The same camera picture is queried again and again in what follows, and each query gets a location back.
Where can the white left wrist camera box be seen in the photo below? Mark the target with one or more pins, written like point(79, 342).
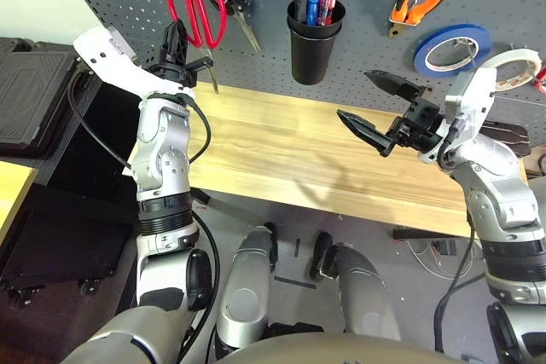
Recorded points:
point(106, 61)

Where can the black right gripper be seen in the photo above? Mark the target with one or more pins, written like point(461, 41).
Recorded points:
point(420, 125)

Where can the black robot foot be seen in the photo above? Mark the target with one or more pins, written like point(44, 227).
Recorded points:
point(320, 253)
point(271, 244)

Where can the yellow wooden board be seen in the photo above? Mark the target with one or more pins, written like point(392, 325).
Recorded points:
point(13, 193)

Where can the white tape roll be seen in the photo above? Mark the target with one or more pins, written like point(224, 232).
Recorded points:
point(516, 55)

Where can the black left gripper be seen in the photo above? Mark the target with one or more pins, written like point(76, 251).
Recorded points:
point(175, 71)

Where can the black plastic cup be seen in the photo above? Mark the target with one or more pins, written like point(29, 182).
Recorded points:
point(315, 32)
point(309, 61)

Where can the silver right robot leg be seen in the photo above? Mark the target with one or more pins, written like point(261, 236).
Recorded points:
point(362, 296)

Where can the black wheeled cabinet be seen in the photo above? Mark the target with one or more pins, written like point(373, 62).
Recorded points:
point(64, 232)

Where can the grey robot torso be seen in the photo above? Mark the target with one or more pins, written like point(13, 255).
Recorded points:
point(332, 351)

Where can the grey power strip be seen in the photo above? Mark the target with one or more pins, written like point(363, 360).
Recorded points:
point(445, 247)

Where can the silver tape peg hook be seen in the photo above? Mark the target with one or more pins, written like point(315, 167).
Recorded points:
point(471, 53)

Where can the red tape roll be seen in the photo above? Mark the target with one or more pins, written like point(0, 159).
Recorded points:
point(541, 78)

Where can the black right robot foot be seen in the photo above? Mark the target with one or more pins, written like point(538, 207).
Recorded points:
point(320, 253)

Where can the black ribbed hard case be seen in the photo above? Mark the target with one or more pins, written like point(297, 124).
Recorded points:
point(30, 91)

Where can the orange black pliers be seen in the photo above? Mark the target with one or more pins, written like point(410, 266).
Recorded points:
point(409, 14)

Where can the black left robot foot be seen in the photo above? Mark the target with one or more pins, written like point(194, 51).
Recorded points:
point(271, 244)

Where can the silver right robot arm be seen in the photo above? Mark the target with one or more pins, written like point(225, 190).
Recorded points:
point(499, 193)

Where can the blue tape roll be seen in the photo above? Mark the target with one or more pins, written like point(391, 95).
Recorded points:
point(452, 29)

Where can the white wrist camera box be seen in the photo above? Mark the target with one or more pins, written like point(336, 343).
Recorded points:
point(469, 99)
point(106, 61)

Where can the silver robot leg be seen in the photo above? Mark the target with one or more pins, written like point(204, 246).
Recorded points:
point(362, 296)
point(243, 296)

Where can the silver left robot leg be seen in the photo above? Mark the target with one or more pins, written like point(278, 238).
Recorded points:
point(243, 296)

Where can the black plastic tool case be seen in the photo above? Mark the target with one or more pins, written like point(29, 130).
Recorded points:
point(507, 138)

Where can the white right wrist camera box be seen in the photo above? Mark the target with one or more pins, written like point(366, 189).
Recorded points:
point(469, 99)

